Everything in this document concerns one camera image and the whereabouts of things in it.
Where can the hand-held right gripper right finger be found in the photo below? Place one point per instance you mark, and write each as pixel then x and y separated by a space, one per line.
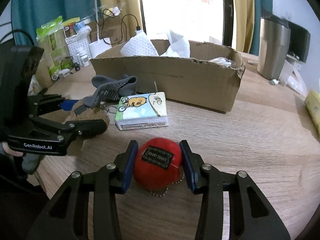
pixel 187 165

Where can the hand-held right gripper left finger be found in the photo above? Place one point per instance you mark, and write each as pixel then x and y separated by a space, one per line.
pixel 130 165

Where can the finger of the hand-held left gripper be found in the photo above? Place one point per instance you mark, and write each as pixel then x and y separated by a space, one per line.
pixel 68 105
pixel 90 127

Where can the cardboard box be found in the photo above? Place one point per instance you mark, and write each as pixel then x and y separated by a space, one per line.
pixel 162 80

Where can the white toilet paper roll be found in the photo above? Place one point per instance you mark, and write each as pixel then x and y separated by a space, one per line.
pixel 137 46

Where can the person's left hand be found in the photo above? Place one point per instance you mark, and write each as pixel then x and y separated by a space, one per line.
pixel 12 151

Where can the white power adapter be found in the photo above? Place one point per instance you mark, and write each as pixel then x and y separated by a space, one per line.
pixel 61 74

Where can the small black device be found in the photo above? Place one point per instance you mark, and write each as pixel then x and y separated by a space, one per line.
pixel 76 67

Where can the grey sock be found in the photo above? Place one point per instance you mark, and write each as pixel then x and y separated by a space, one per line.
pixel 110 90

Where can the small green snack packet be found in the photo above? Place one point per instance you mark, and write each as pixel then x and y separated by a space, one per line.
pixel 58 61

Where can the white pill bottle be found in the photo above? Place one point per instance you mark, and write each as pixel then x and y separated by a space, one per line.
pixel 84 59

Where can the duck print tissue pack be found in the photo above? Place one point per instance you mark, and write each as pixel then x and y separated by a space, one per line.
pixel 140 110

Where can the green cracker package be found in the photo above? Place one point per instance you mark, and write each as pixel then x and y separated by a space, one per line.
pixel 50 35

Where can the white perforated basket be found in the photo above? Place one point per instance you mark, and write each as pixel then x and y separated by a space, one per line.
pixel 76 46

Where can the jar with yellow lid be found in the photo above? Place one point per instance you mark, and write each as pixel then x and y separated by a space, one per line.
pixel 71 28

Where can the blue packet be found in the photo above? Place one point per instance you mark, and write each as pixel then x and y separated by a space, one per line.
pixel 80 27

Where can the brown carton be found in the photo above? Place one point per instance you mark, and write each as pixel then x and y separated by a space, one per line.
pixel 112 33

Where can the white charger plug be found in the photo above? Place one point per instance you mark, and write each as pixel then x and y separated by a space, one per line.
pixel 140 32

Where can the clear bag with yellow toy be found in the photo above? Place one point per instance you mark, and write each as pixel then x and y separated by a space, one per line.
pixel 111 11

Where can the yellow curtain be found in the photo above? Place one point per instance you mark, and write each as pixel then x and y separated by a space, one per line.
pixel 130 5
pixel 242 12

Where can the white plastic bag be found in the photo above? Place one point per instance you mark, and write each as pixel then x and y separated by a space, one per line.
pixel 293 80

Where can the yellow packet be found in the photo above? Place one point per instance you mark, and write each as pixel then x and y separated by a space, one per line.
pixel 313 110

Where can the stainless steel tumbler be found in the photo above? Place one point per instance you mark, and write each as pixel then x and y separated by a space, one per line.
pixel 272 55

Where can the white computer desk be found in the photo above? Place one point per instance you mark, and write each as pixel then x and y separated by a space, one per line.
pixel 295 60

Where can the black door frame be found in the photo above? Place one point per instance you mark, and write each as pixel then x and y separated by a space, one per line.
pixel 228 12

